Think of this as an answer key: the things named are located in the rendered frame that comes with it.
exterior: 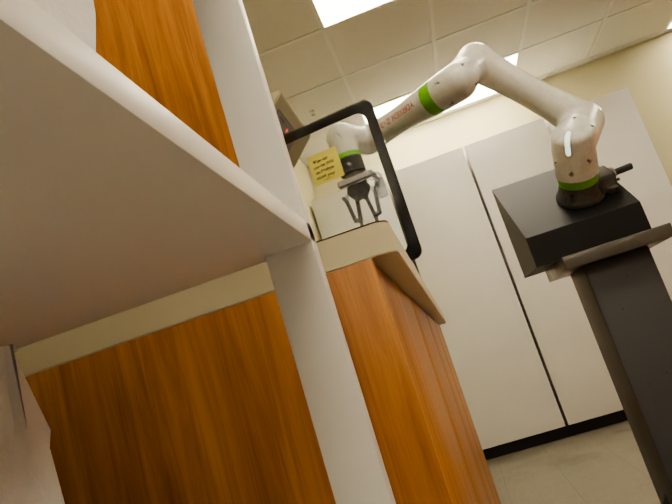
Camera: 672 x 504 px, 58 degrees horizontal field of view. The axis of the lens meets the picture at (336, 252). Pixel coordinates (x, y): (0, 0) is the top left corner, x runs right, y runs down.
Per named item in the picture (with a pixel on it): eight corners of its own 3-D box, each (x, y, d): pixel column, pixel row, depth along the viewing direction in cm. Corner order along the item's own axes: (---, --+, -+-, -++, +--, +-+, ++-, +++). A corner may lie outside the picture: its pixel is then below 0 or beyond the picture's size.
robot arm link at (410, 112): (413, 83, 199) (423, 114, 197) (435, 86, 207) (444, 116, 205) (342, 132, 225) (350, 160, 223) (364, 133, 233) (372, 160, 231)
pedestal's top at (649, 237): (641, 252, 207) (637, 241, 207) (675, 234, 176) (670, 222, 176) (549, 282, 210) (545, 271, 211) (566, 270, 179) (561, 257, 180)
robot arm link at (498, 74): (616, 106, 198) (473, 28, 204) (608, 130, 187) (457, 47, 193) (592, 136, 208) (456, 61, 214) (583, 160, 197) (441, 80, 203)
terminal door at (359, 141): (302, 300, 143) (257, 147, 151) (424, 256, 135) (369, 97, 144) (301, 299, 142) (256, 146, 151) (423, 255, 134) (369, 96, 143)
